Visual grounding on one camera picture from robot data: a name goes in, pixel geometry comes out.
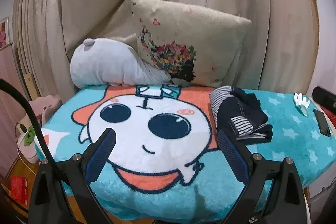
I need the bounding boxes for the white and green brush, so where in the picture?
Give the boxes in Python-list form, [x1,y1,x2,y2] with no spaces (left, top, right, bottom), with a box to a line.
[293,92,311,117]

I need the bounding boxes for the framed wall picture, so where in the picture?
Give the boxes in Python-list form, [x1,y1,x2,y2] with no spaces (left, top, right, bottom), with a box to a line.
[0,17,13,51]

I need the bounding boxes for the grey plush toy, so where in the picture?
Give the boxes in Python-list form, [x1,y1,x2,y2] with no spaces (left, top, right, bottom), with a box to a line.
[70,38,172,88]

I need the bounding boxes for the dark striped pants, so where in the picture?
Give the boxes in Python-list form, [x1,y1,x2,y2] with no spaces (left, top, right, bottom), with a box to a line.
[209,85,273,141]

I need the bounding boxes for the black cable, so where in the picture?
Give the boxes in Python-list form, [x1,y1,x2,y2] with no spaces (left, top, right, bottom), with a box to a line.
[0,79,79,214]

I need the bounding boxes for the red box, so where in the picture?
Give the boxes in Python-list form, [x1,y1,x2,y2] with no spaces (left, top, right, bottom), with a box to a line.
[10,175,30,206]

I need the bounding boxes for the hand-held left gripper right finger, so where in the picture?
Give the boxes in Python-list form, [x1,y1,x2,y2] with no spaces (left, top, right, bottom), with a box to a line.
[217,129,308,224]

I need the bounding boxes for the black phone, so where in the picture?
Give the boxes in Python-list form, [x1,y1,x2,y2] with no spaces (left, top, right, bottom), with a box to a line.
[313,109,332,137]

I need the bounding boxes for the pink container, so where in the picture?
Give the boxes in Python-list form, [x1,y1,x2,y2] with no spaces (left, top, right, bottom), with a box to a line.
[28,94,63,130]

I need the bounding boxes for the beige floral cushion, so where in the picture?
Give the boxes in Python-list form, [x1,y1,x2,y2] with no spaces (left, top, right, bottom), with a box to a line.
[129,0,252,88]

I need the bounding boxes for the white power strip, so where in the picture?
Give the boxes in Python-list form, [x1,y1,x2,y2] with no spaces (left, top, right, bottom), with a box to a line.
[17,122,40,163]

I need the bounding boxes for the green cloth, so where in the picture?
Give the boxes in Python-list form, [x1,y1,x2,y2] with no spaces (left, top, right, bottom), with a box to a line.
[24,126,36,147]

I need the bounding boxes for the teal cartoon printed blanket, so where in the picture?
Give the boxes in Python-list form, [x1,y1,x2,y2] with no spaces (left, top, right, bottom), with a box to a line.
[34,84,336,223]

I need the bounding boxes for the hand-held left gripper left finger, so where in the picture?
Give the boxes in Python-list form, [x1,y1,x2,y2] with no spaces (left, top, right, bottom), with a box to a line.
[28,128,116,224]

